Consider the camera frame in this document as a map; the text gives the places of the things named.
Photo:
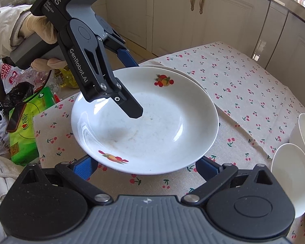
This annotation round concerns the small white fruit-print plate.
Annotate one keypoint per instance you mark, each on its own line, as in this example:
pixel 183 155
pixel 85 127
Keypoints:
pixel 167 122

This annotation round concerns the red and white plastic bag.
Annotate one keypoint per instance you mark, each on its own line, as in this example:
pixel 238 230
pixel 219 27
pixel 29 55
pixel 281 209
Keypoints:
pixel 10 76

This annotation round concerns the dark smartphone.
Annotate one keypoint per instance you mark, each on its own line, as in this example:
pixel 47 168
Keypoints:
pixel 15 118

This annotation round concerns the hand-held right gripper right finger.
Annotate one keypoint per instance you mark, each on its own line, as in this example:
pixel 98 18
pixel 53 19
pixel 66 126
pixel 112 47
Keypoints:
pixel 207 167

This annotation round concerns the person's left forearm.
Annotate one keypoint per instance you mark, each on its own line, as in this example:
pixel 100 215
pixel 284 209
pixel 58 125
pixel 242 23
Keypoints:
pixel 5 30

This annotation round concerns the white jacket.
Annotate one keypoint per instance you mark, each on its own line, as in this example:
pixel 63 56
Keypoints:
pixel 0 183

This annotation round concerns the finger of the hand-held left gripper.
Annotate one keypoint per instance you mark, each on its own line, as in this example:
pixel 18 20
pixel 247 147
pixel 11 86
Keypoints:
pixel 127 57
pixel 129 105

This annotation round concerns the green cardboard box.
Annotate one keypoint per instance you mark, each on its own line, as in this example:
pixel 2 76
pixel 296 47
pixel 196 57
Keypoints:
pixel 28 142

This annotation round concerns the cherry-print tablecloth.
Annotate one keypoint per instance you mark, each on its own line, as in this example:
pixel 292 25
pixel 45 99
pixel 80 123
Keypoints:
pixel 244 86

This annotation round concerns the yellow packaging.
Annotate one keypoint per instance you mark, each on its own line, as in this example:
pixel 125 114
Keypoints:
pixel 66 77

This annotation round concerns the black plastic bag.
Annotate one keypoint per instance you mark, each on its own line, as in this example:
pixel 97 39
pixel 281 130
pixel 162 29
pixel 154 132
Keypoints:
pixel 17 92

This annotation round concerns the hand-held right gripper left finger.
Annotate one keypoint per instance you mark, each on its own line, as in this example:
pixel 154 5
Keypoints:
pixel 82 169

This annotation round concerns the person's left hand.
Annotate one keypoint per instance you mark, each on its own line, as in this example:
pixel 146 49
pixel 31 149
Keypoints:
pixel 43 29

